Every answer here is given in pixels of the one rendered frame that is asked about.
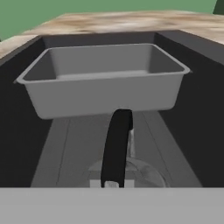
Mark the black curved tap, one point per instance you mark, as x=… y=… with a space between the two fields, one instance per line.
x=116 y=143

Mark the grey sink basin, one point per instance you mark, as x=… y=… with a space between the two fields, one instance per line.
x=99 y=93

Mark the dark green block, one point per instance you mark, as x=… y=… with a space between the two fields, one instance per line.
x=219 y=6

